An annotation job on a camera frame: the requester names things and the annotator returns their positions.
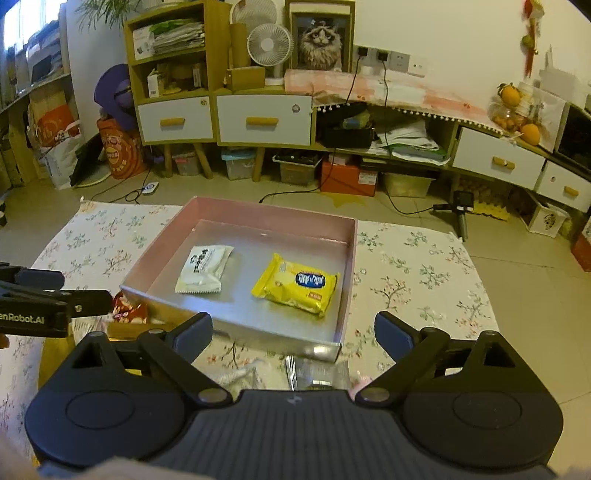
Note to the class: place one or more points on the pale snack packet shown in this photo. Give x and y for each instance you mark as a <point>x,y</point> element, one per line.
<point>240,377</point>

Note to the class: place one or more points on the white desk fan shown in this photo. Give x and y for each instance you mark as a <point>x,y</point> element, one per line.
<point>269,45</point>
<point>249,11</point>

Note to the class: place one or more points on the potted green plant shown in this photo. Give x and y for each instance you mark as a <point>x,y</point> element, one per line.
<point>104,7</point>

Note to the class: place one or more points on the yellow foam tray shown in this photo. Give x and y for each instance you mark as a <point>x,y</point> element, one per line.
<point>491,210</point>

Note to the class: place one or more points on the tall wooden shelf cabinet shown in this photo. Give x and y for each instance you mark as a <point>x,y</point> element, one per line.
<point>212,46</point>

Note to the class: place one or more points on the brown cardboard box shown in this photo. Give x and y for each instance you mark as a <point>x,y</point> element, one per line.
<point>247,78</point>

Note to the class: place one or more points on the clear snack packet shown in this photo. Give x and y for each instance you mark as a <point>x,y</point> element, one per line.
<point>318,371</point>

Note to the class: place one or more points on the black bag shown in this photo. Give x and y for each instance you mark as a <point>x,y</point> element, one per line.
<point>348,134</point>

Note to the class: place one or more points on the white box on shelf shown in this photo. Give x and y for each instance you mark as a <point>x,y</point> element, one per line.
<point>143,42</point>

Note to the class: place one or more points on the framed cat picture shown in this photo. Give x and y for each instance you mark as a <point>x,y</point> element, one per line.
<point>321,39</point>

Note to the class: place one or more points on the red snack packet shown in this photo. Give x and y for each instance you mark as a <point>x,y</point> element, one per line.
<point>131,314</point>

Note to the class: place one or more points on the orange cardboard box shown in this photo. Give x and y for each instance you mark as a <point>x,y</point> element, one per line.
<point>346,177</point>

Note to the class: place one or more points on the wall socket panel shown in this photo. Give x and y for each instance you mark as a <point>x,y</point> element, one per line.
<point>399,61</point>

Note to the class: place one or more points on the black camera on tripod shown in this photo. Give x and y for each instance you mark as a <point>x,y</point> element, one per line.
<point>463,203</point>

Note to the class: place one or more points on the pink storage box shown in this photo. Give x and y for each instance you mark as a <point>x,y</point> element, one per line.
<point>258,249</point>

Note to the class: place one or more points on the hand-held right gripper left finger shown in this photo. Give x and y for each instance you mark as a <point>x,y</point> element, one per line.
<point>196,330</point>

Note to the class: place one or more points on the white printed box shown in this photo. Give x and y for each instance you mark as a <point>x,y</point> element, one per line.
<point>547,219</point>

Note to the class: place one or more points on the orange fruit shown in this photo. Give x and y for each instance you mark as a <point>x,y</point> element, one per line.
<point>531,134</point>
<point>510,95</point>

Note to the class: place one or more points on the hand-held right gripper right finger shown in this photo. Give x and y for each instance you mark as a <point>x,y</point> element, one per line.
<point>391,330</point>

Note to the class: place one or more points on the wooden side shelf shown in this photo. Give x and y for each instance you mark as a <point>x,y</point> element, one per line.
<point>37,85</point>

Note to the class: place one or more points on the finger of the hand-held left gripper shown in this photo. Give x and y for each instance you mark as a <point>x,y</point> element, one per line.
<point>90,302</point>
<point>39,279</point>

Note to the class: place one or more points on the black television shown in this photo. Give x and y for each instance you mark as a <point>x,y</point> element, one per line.
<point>575,138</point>

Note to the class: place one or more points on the pile of white papers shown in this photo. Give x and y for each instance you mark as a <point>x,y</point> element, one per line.
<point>411,141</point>

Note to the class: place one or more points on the yellow blue-label snack packet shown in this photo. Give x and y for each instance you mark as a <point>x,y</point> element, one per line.
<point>286,286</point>

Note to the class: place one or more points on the stack of papers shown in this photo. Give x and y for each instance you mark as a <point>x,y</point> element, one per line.
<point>180,37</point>

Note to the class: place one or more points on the small white carton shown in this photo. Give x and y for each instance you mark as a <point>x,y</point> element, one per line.
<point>153,84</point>

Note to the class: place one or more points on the small white snack packet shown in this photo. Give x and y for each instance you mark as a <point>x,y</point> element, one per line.
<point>203,270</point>

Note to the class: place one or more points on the white orange shopping bag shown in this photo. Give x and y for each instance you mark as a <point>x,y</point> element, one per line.
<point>57,138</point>

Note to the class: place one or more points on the red printed bag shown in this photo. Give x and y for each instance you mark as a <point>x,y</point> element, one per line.
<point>121,152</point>

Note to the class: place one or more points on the pink table runner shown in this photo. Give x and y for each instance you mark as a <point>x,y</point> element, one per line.
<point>406,94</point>

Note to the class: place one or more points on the white power adapter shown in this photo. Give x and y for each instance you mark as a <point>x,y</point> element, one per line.
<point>151,188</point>

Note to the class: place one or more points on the red hanging ornament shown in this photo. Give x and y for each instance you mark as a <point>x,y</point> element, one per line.
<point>533,27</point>

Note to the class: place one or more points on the floral printed cloth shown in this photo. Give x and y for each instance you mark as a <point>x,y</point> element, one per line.
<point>415,286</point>

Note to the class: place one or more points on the long wooden cabinet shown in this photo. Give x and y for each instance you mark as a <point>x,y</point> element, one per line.
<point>445,134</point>

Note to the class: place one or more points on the purple hat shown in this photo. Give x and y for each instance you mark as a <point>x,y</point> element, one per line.
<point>113,94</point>

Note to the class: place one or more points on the black flat board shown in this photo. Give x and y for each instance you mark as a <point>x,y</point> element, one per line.
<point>90,164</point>

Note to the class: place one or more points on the clear plastic storage bin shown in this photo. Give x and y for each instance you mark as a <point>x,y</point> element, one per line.
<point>298,171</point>
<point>406,184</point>
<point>238,164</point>
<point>187,162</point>

